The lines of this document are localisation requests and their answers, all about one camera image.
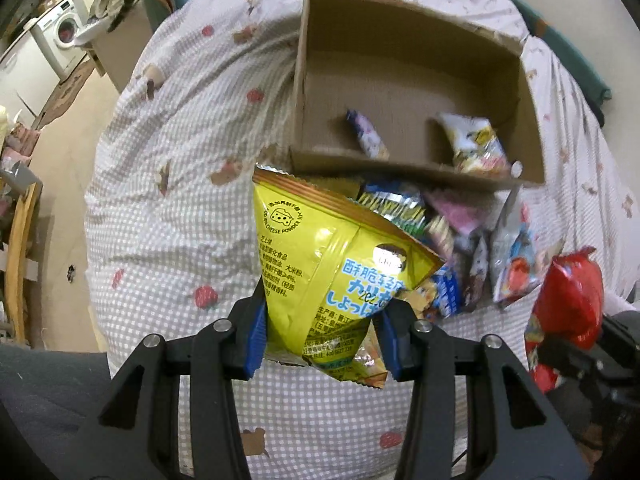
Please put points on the yellow white snack packet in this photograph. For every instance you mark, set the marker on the yellow white snack packet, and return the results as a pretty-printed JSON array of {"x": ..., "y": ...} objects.
[{"x": 472, "y": 145}]

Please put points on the teal pillow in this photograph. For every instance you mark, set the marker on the teal pillow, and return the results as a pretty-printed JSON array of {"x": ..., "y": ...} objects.
[{"x": 157, "y": 0}]

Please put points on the red snack bag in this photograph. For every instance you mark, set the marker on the red snack bag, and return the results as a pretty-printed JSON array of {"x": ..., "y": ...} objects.
[{"x": 570, "y": 300}]

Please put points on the cardboard box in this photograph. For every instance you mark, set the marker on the cardboard box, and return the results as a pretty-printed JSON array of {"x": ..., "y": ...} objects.
[{"x": 400, "y": 60}]

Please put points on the white washing machine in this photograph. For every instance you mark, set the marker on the white washing machine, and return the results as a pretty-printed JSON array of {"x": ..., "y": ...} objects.
[{"x": 62, "y": 35}]

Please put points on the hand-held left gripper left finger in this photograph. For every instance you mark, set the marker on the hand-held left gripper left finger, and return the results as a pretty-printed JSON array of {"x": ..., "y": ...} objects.
[{"x": 255, "y": 342}]

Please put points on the small purple white snack packet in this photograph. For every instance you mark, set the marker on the small purple white snack packet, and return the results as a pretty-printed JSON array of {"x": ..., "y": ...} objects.
[{"x": 367, "y": 135}]

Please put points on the checked printed blanket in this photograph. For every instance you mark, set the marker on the checked printed blanket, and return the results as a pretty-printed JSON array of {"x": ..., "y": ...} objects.
[{"x": 175, "y": 210}]

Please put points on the white cabinet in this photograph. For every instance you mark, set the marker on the white cabinet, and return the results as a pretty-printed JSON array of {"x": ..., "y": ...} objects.
[{"x": 25, "y": 75}]

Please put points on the person's grey clothed leg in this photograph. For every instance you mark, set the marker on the person's grey clothed leg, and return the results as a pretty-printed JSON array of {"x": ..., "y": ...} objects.
[{"x": 45, "y": 395}]

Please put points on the wooden chair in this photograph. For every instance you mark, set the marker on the wooden chair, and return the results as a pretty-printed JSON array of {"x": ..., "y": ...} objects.
[{"x": 22, "y": 240}]

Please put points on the pile of snack packets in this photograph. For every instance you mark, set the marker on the pile of snack packets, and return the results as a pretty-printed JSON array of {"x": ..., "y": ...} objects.
[{"x": 450, "y": 220}]

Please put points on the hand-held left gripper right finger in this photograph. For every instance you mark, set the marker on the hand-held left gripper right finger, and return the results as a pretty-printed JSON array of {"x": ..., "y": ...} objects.
[{"x": 387, "y": 352}]

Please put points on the teal cushion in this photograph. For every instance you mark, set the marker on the teal cushion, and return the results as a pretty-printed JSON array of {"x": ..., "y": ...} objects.
[{"x": 575, "y": 55}]

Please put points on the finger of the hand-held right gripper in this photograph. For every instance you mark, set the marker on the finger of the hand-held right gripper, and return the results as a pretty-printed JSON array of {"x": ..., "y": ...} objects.
[{"x": 575, "y": 362}]

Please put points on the yellow snack bag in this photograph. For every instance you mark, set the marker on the yellow snack bag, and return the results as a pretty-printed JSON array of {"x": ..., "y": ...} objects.
[{"x": 310, "y": 270}]

